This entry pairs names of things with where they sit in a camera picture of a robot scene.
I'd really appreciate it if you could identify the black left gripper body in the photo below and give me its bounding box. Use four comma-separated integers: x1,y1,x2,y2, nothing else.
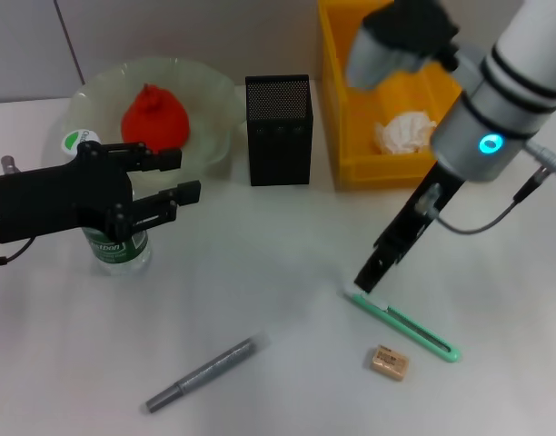
0,140,134,245

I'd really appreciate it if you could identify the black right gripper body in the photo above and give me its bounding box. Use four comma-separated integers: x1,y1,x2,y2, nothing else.
374,161,466,265

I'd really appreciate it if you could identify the red tomato-shaped toy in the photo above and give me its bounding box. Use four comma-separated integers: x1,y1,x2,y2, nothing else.
121,83,191,154

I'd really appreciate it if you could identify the clear green-label water bottle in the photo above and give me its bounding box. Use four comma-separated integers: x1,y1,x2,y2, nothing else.
60,129,151,277

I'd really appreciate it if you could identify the white paper ball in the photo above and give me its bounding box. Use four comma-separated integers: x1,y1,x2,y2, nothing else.
372,111,441,156

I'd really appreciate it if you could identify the green utility knife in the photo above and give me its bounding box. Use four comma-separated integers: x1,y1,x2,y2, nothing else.
341,283,464,363

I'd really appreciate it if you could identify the wavy green glass fruit plate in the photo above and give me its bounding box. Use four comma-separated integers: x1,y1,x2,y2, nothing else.
66,56,243,176

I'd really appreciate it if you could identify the beige eraser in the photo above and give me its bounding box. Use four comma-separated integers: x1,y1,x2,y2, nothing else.
362,343,411,382

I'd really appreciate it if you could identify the black mesh pen holder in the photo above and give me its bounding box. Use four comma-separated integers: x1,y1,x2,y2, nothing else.
244,74,315,187

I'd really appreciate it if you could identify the grey marker pen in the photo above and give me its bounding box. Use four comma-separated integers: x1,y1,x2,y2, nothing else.
144,331,271,415

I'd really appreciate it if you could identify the yellow plastic bin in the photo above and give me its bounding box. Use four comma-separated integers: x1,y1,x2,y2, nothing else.
317,0,465,190

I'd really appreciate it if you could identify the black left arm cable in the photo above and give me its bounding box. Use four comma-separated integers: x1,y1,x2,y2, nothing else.
0,235,36,269

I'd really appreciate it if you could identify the grey right arm cable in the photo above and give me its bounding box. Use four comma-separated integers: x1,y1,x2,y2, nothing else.
434,139,556,236

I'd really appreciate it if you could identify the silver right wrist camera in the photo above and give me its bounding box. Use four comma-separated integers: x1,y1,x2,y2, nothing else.
345,0,461,92

